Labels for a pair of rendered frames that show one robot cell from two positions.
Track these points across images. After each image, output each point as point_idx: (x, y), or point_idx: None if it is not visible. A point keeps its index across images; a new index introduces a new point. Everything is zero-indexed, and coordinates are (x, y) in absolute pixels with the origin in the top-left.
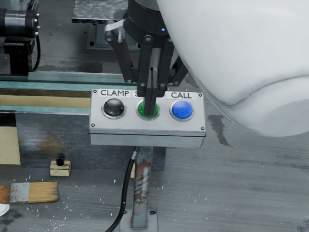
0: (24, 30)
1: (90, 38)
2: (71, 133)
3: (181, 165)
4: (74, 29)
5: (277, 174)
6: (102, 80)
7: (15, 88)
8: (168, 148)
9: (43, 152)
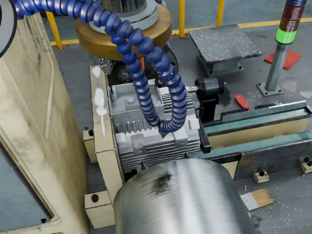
0: (218, 91)
1: (206, 68)
2: (273, 157)
3: None
4: (190, 62)
5: None
6: (269, 112)
7: (220, 130)
8: None
9: (251, 170)
